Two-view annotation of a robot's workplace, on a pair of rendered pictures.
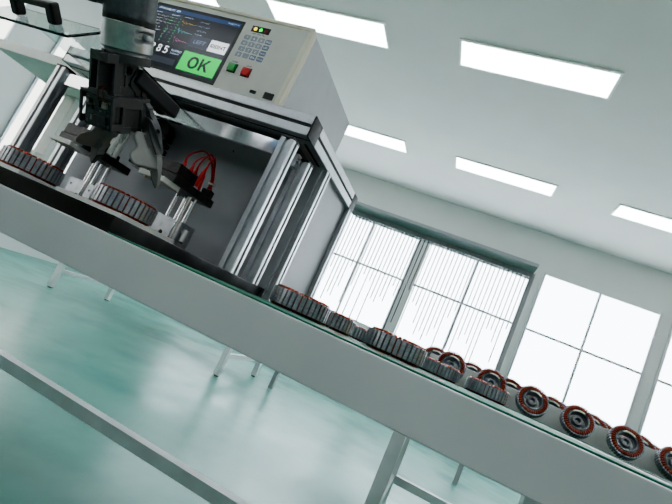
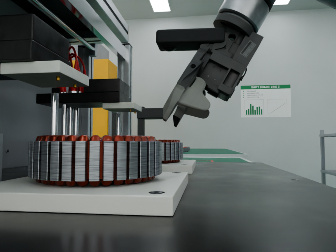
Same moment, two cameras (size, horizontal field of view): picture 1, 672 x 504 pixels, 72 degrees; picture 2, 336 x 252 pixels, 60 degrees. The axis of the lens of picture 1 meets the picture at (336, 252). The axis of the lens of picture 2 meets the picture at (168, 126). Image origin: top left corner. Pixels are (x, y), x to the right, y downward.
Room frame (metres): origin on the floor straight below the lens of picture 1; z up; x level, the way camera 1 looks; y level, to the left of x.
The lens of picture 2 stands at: (0.89, 0.88, 0.81)
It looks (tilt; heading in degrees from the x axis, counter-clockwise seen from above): 3 degrees up; 259
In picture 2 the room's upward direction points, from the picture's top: straight up
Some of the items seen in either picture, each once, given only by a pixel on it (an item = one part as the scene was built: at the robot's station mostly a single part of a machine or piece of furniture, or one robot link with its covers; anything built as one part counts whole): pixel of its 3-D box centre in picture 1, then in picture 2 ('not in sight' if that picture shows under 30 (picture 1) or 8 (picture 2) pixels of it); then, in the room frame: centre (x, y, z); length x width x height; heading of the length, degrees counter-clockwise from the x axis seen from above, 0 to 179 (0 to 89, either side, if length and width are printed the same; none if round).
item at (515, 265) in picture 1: (398, 331); not in sight; (4.23, -0.81, 0.96); 1.84 x 0.50 x 1.93; 72
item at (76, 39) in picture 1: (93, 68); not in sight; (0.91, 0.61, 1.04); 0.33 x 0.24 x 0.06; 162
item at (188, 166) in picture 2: (117, 217); (150, 165); (0.83, 0.38, 0.78); 0.15 x 0.15 x 0.01; 72
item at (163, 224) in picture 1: (169, 231); not in sight; (0.97, 0.34, 0.80); 0.07 x 0.05 x 0.06; 72
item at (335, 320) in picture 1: (329, 319); not in sight; (1.02, -0.05, 0.77); 0.11 x 0.11 x 0.04
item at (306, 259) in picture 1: (310, 249); not in sight; (1.15, 0.06, 0.91); 0.28 x 0.03 x 0.32; 162
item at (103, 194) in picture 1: (124, 205); (150, 150); (0.83, 0.38, 0.80); 0.11 x 0.11 x 0.04
